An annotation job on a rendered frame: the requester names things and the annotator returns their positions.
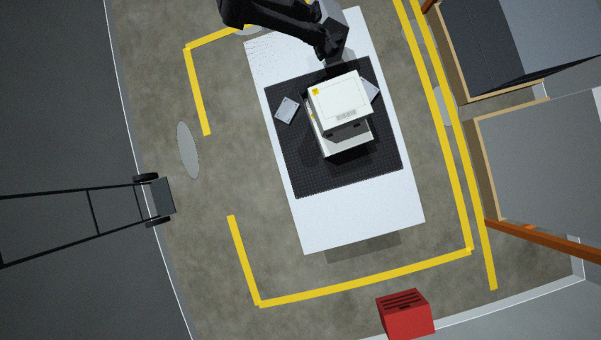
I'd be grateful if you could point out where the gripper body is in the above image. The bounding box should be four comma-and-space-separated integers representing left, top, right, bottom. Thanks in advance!
313, 45, 330, 60

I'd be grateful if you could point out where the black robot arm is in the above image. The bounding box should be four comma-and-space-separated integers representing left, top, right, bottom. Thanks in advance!
216, 0, 344, 57

